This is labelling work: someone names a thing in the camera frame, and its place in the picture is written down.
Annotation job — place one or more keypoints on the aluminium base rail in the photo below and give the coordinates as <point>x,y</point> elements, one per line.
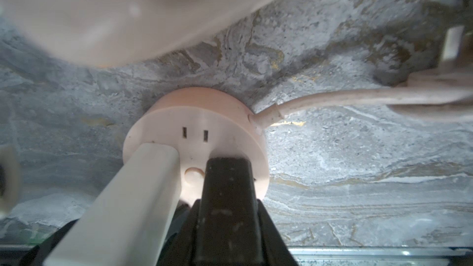
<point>17,255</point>

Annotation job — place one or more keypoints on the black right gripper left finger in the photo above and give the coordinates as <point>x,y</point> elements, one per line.
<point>180,239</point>

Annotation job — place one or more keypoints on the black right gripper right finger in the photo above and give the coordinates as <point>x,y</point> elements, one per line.
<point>271,240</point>

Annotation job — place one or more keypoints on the black plug adapter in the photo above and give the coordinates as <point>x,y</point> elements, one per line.
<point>228,232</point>

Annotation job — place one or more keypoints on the white plug adapter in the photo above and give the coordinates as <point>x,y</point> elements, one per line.
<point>128,222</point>

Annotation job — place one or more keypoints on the round pink power socket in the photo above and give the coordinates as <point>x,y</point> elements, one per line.
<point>202,123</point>

